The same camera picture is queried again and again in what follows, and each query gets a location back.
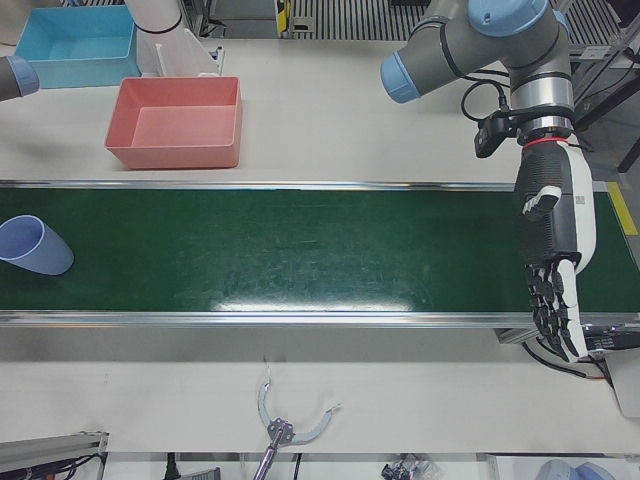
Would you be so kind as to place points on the light blue plastic cup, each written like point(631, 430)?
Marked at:
point(35, 250)

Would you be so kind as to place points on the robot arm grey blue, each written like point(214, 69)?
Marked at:
point(15, 77)
point(480, 45)

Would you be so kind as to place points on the pink plastic box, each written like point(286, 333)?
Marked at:
point(175, 130)

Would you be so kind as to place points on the dark grey finned box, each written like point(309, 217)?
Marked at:
point(205, 475)

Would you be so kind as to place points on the blue plastic box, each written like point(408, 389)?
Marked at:
point(75, 55)

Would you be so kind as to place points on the black tripod stand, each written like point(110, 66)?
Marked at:
point(631, 152)

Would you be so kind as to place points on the light blue headphones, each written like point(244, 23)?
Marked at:
point(555, 472)

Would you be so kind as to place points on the green belt conveyor aluminium frame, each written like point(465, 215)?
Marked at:
point(300, 250)

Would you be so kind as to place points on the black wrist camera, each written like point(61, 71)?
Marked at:
point(487, 137)

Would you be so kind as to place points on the metal rod with arc bracket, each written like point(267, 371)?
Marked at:
point(280, 432)

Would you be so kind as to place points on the white corner bracket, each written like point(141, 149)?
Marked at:
point(218, 57)

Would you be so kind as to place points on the yellow black post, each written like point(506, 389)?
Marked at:
point(282, 17)

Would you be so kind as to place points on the white column mount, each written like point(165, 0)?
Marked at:
point(165, 50)

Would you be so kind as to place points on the aluminium profile post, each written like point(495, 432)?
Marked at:
point(50, 447)

